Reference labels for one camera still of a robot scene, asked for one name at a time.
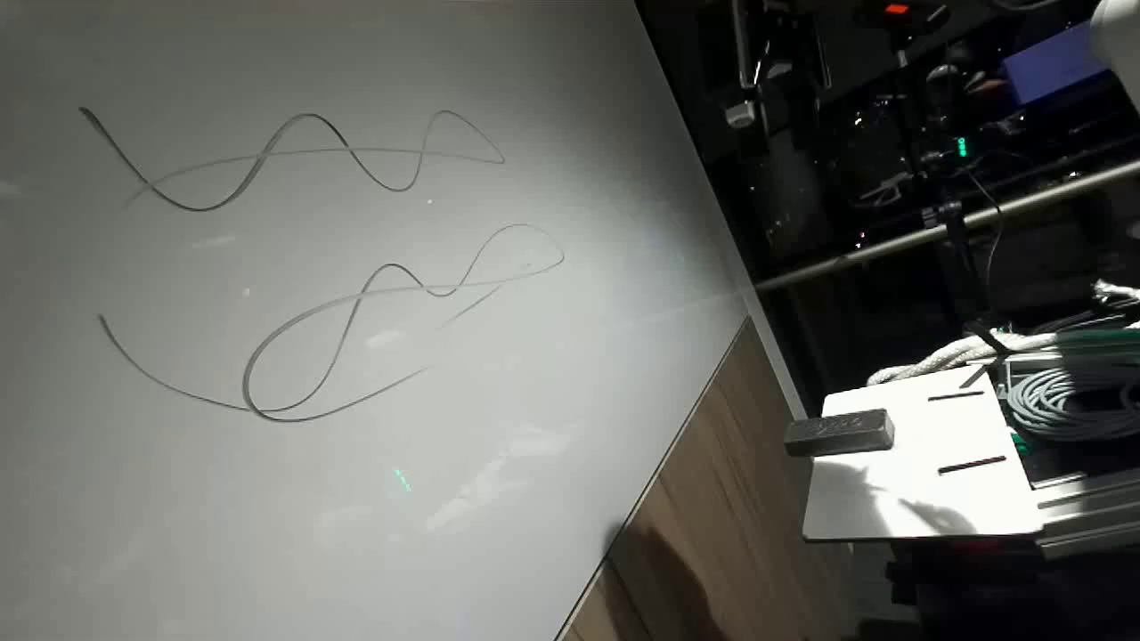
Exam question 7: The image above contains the aluminium rail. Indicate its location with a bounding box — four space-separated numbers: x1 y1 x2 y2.
1030 463 1140 562

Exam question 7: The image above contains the long metal rod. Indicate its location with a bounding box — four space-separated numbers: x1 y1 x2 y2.
751 157 1140 296

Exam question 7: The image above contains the coiled grey cable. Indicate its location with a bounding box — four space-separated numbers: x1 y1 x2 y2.
999 354 1140 448

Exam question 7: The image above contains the black felt duster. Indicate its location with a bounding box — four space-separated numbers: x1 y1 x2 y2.
780 406 897 461

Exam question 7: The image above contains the white flat tray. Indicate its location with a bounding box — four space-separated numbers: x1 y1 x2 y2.
800 365 1050 550

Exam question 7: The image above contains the large white whiteboard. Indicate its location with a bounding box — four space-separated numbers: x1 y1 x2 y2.
0 0 766 641

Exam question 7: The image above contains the blue box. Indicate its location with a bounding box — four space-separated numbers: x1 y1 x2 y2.
999 19 1117 109

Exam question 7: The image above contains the thick white rope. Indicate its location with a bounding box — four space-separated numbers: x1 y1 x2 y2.
861 329 1017 391

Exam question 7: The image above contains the black equipment rack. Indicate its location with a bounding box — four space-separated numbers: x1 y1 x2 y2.
635 0 1140 401

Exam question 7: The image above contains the black camera stand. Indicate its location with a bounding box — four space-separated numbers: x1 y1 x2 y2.
920 197 1011 355

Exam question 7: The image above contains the green flat strip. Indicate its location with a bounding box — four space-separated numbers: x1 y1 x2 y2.
1030 324 1140 365

